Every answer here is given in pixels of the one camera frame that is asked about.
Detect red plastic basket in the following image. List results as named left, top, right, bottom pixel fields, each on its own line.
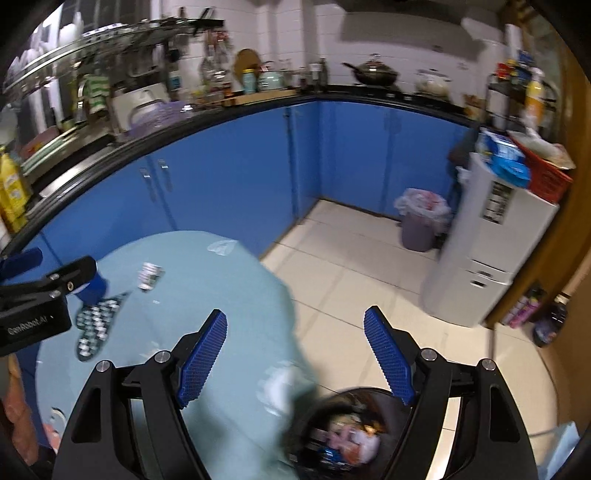
left=508, top=130, right=573, bottom=204

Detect person's left forearm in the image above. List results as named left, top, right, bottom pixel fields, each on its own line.
left=0, top=355, right=42, bottom=462

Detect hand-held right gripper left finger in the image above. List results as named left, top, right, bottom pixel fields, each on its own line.
left=52, top=308, right=228, bottom=480

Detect blue kitchen cabinets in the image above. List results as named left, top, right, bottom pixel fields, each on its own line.
left=0, top=99, right=476, bottom=287

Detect white crumpled cloth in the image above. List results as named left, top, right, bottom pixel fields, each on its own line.
left=256, top=362, right=305, bottom=416

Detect black kitchen countertop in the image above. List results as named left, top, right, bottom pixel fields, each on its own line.
left=0, top=84, right=481, bottom=259

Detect blue plastic packet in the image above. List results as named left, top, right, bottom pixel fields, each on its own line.
left=478, top=130, right=531, bottom=188

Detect crumpled printed paper wrapper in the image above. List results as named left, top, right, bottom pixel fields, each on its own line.
left=137, top=262, right=165, bottom=292

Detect metal wall dish rack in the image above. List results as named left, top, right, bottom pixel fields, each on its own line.
left=2, top=18, right=225, bottom=95

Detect round wooden cutting board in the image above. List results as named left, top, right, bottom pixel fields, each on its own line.
left=233, top=48, right=262, bottom=79

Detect purple plastic colander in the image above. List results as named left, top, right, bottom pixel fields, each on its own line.
left=129, top=99, right=185, bottom=134

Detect black trash bin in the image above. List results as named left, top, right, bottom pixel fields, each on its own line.
left=288, top=388, right=416, bottom=480

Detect purple package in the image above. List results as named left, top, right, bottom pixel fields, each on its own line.
left=501, top=286, right=543, bottom=328

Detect dark jar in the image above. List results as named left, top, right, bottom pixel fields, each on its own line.
left=533, top=300, right=571, bottom=348

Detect grey waste bin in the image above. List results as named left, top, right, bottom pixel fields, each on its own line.
left=401, top=210, right=444, bottom=252

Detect white pot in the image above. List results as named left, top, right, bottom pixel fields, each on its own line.
left=414, top=69, right=452, bottom=97

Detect yellow oil bottle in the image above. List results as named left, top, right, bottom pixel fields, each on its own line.
left=0, top=152, right=31, bottom=234

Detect blue paper cup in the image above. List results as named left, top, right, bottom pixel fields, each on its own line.
left=76, top=272, right=110, bottom=306

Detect white plastic bin liner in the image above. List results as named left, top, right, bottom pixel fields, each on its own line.
left=394, top=188, right=452, bottom=227

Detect teal kettle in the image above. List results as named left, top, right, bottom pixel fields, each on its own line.
left=257, top=65, right=287, bottom=92

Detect black wok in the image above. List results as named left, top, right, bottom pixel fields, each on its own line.
left=342, top=54, right=402, bottom=87

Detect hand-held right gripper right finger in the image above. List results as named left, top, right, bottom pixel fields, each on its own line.
left=364, top=305, right=540, bottom=480

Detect green striped towel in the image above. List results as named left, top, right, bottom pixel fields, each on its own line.
left=76, top=74, right=112, bottom=116

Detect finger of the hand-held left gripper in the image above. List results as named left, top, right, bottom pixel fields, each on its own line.
left=0, top=248, right=43, bottom=283
left=0, top=257, right=99, bottom=303

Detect black metal rack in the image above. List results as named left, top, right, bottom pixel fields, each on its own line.
left=487, top=78, right=557, bottom=134

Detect white small cabinet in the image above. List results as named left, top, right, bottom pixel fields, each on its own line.
left=421, top=152, right=560, bottom=328

